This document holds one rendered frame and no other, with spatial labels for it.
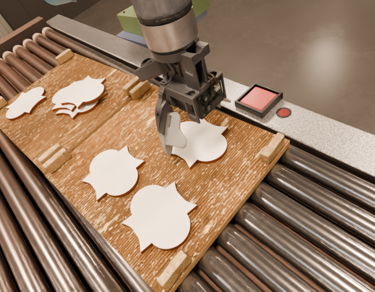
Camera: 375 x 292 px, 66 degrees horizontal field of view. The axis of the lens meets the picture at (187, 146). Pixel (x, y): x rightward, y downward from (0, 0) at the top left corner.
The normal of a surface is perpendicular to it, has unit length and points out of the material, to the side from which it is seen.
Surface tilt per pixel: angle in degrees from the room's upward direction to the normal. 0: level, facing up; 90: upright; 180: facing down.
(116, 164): 0
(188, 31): 92
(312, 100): 0
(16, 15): 90
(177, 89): 2
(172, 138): 56
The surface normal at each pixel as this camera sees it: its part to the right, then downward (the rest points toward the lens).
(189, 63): -0.66, 0.66
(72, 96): -0.26, -0.63
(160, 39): -0.25, 0.77
